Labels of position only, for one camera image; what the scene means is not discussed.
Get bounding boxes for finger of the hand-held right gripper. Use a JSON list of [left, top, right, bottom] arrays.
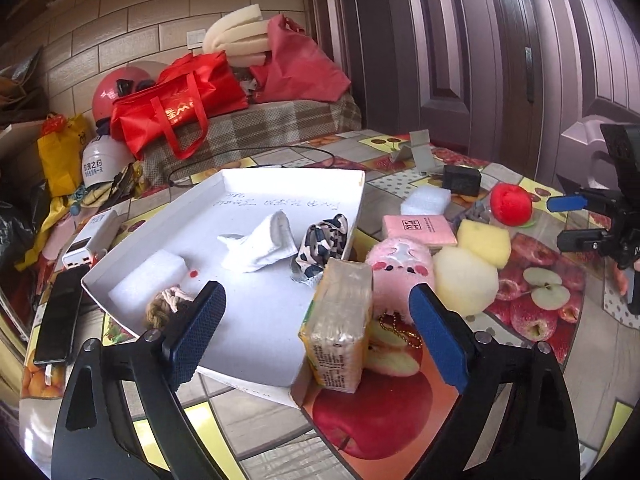
[[556, 227, 621, 257], [546, 187, 621, 215]]

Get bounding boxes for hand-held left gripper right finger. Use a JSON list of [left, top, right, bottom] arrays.
[[408, 283, 582, 480]]

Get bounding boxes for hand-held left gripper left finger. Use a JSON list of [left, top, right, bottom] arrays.
[[51, 281, 227, 480]]

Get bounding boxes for white cardboard tray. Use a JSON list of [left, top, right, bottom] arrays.
[[80, 167, 367, 408]]

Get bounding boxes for yellow-green tissue pack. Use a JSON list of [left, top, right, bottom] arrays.
[[298, 258, 375, 393]]

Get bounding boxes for person's right hand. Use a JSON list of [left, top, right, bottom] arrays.
[[612, 257, 640, 317]]

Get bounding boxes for red plush ball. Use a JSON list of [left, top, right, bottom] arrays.
[[489, 183, 533, 226]]

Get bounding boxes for pale round sponge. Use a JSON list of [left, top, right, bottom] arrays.
[[432, 246, 500, 318]]

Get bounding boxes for white foam block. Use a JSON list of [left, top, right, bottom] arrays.
[[107, 250, 187, 313], [400, 185, 453, 218]]

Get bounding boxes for pink plush toy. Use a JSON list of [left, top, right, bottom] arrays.
[[364, 237, 436, 361]]

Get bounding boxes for fruit print tablecloth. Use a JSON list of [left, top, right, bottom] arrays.
[[20, 130, 640, 480]]

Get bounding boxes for yellow sponge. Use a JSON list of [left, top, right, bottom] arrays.
[[457, 219, 512, 271]]

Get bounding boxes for small grey clip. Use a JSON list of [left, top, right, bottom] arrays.
[[452, 200, 493, 226]]

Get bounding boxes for pink tissue packet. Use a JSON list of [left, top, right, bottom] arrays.
[[382, 215, 458, 248]]

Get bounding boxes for white sock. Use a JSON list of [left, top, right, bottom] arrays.
[[218, 210, 299, 273]]

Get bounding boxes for black power adapter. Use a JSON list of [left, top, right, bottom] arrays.
[[442, 165, 482, 197]]

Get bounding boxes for black smartphone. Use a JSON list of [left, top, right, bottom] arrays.
[[33, 265, 91, 365]]

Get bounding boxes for white power bank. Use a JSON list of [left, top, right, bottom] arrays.
[[62, 210, 120, 271]]

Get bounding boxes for leopard print scrunchie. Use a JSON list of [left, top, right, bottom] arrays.
[[294, 213, 349, 281]]

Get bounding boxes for grey phone stand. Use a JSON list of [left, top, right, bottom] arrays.
[[390, 130, 446, 176]]

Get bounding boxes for white helmet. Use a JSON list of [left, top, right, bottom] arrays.
[[81, 132, 137, 190]]

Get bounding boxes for black plastic bag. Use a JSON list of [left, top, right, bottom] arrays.
[[0, 200, 38, 271]]

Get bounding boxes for yellow plastic bag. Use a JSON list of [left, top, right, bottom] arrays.
[[37, 114, 91, 198]]

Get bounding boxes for plaid sofa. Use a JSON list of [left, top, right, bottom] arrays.
[[142, 92, 362, 186]]

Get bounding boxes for red tote bag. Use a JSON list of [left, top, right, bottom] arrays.
[[110, 51, 249, 160]]

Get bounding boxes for red helmet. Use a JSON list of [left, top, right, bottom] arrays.
[[91, 60, 168, 126]]

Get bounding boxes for brown cardboard box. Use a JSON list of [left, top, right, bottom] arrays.
[[0, 120, 51, 196]]

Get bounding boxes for red cloth bag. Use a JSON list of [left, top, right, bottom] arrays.
[[250, 14, 351, 105]]

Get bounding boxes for cream foam sheets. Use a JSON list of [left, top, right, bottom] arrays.
[[202, 4, 273, 68]]

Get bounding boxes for braided rope knot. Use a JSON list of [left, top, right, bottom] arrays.
[[145, 286, 198, 331]]

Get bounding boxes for dark door handle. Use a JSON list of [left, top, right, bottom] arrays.
[[523, 46, 535, 103]]

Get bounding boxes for black cable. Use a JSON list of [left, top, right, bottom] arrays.
[[167, 146, 337, 188]]

